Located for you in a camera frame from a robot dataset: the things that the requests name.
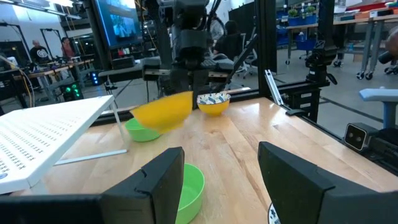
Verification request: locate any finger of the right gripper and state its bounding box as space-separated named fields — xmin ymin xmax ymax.
xmin=170 ymin=68 xmax=192 ymax=96
xmin=192 ymin=70 xmax=210 ymax=110

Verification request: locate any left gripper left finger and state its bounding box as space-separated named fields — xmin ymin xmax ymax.
xmin=0 ymin=146 xmax=185 ymax=224

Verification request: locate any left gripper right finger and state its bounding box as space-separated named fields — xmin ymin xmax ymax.
xmin=257 ymin=141 xmax=398 ymax=224

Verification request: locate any green mini bowl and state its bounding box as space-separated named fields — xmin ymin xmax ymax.
xmin=175 ymin=163 xmax=206 ymax=224
xmin=124 ymin=117 xmax=161 ymax=143

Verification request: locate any person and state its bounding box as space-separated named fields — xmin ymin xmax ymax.
xmin=60 ymin=37 xmax=76 ymax=62
xmin=213 ymin=20 xmax=246 ymax=62
xmin=384 ymin=29 xmax=398 ymax=58
xmin=29 ymin=39 xmax=50 ymax=65

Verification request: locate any office chair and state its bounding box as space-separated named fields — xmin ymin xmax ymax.
xmin=236 ymin=32 xmax=259 ymax=78

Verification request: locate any black equipment case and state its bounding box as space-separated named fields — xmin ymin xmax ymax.
xmin=111 ymin=55 xmax=136 ymax=70

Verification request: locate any silver aluminium extrusion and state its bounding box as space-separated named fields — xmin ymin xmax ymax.
xmin=264 ymin=69 xmax=284 ymax=106

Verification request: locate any large display screen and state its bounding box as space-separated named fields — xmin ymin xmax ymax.
xmin=93 ymin=0 xmax=144 ymax=49

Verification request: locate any computer with green lights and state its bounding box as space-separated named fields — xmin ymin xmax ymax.
xmin=60 ymin=81 xmax=84 ymax=102

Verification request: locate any blue storage bin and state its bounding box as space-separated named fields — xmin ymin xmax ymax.
xmin=295 ymin=37 xmax=317 ymax=52

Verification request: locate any blue planter box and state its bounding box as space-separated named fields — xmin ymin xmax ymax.
xmin=287 ymin=14 xmax=318 ymax=27

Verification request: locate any white perforated shelf riser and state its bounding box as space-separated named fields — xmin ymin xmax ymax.
xmin=0 ymin=95 xmax=130 ymax=195

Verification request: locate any light blue armrest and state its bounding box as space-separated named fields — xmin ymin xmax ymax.
xmin=359 ymin=88 xmax=398 ymax=130

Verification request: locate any wooden workbench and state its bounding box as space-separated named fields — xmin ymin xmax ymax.
xmin=12 ymin=58 xmax=94 ymax=103

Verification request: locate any long grey-legged table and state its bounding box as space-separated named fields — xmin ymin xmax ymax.
xmin=284 ymin=14 xmax=398 ymax=80

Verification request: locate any black aluminium table frame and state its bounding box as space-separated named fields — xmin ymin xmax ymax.
xmin=90 ymin=0 xmax=398 ymax=177

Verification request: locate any black depth camera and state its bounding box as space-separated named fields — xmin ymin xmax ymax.
xmin=343 ymin=122 xmax=379 ymax=152

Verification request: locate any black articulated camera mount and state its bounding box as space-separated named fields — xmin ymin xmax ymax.
xmin=304 ymin=0 xmax=339 ymax=94

